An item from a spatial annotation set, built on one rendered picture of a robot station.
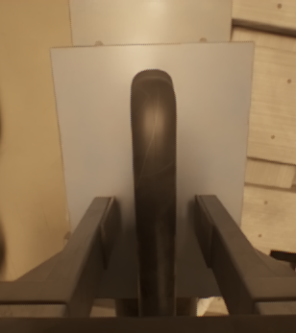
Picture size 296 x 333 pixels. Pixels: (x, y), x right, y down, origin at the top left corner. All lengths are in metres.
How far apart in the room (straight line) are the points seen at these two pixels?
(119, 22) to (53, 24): 0.29
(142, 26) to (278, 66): 0.21
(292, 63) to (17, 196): 0.54
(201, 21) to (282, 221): 0.31
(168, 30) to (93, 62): 0.08
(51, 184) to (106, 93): 0.38
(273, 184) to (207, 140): 0.26
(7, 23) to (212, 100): 0.45
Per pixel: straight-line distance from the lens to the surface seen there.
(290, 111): 0.39
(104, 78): 0.18
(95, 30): 0.24
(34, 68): 0.52
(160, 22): 0.24
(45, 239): 0.60
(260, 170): 0.41
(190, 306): 0.30
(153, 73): 0.17
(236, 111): 0.18
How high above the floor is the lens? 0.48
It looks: 76 degrees down
